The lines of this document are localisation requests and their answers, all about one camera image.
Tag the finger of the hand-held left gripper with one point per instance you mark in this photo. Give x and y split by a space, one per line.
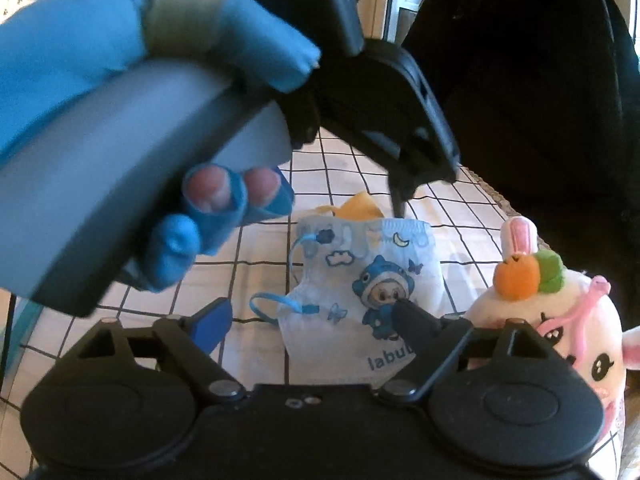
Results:
435 160

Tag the person's left hand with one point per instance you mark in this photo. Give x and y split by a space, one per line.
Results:
65 45

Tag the beige woven table cover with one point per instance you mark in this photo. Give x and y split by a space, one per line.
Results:
492 192

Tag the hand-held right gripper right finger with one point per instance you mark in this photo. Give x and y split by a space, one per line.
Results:
415 320

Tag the blue cartoon print face mask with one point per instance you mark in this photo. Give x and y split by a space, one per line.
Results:
340 270

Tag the white and pink plush toy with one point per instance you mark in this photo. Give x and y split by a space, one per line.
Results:
560 305

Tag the yellow cloth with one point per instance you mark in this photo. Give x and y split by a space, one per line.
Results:
357 207

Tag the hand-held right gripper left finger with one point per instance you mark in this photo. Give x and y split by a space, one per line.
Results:
212 322

